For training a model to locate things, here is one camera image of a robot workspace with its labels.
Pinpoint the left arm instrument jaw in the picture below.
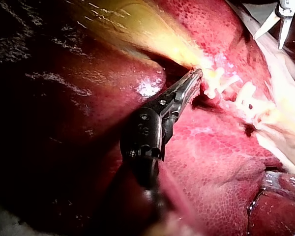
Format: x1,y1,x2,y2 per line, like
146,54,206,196
177,72,204,112
159,68,203,104

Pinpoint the left arm instrument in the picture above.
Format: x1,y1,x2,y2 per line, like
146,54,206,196
119,97,183,163

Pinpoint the right arm instrument jaw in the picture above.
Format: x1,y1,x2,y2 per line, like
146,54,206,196
252,11,281,40
277,15,294,50

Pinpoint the right arm instrument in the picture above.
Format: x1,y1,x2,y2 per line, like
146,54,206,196
276,0,295,18

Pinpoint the gallbladder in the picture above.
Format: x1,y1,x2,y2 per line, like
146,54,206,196
68,0,213,74

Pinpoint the white clip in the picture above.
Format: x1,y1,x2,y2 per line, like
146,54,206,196
236,81,259,119
220,75,242,93
203,66,226,100

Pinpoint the dark red liver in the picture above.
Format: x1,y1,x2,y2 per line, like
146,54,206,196
0,0,295,236

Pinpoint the white cloth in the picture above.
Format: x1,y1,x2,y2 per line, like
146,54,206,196
0,203,49,236

